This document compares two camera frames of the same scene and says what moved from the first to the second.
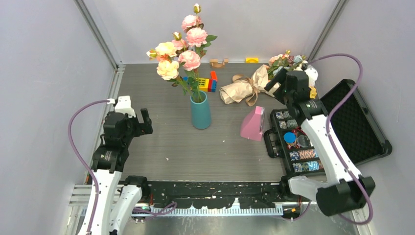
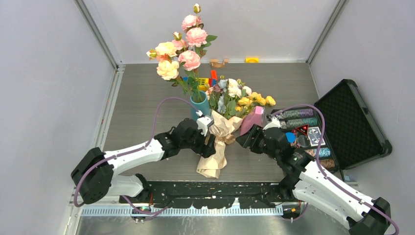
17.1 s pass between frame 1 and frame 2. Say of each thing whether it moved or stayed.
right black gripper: moved
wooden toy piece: stayed
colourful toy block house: stayed
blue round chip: stayed
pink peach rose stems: stayed
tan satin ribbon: moved
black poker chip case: stayed
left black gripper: moved
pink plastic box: stayed
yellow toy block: stayed
